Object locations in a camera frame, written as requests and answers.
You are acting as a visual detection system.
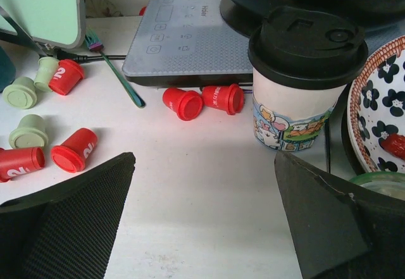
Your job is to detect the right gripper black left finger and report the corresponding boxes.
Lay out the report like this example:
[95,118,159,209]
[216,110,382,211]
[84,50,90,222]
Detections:
[1,152,135,278]

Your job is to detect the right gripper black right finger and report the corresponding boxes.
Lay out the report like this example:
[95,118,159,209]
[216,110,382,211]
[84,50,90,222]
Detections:
[274,151,404,278]

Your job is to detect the teal storage basket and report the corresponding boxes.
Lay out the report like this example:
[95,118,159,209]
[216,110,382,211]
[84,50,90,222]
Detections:
[0,47,16,92]

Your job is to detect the paper coffee cup black lid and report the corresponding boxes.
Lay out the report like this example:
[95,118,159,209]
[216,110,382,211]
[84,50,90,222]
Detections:
[248,6,368,152]

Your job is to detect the red capsule cluster right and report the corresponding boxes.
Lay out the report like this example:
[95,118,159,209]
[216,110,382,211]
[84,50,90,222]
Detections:
[51,128,98,173]

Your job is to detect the red capsule cluster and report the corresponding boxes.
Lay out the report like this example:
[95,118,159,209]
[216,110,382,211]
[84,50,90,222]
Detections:
[0,147,45,183]
[51,128,98,173]

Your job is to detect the red capsule cluster middle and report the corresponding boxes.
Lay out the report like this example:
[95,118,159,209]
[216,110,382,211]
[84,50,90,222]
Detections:
[0,147,45,183]

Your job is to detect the green capsule upper cluster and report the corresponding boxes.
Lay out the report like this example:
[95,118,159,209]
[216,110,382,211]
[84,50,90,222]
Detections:
[9,114,49,149]

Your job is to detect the flower pattern plate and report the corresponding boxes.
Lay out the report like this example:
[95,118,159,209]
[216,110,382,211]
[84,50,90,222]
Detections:
[346,36,404,173]

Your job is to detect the green capsule beside board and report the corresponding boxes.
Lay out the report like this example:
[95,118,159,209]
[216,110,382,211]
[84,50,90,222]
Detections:
[3,77,37,109]

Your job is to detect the red capsule near board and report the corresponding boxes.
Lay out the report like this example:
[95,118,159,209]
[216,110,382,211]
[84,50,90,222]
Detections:
[49,59,85,96]

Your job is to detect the green capsule near board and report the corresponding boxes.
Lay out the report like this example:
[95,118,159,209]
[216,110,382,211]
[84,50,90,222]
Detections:
[34,56,59,92]

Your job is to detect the red capsule by cooker right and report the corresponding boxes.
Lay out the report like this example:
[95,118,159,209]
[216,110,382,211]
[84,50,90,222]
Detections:
[202,84,244,115]

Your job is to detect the red capsule by cooker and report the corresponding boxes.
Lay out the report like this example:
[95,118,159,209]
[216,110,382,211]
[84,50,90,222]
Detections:
[162,88,204,121]
[202,84,244,115]

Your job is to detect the red capsule by cooker left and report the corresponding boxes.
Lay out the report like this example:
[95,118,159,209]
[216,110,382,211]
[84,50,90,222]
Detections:
[162,88,204,121]

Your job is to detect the long dark spoon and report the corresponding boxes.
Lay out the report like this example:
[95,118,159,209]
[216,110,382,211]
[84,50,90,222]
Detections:
[85,26,146,108]

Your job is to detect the green cutting board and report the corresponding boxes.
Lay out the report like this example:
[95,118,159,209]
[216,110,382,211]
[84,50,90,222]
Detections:
[1,0,85,49]

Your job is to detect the grey induction cooker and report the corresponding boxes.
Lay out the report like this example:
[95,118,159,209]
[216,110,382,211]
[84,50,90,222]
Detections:
[121,0,405,89]

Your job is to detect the orange fruit behind board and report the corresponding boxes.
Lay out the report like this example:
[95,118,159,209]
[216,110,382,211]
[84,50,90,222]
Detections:
[139,7,146,16]

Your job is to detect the black power cable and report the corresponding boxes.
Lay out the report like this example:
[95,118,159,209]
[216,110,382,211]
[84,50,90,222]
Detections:
[47,48,127,63]

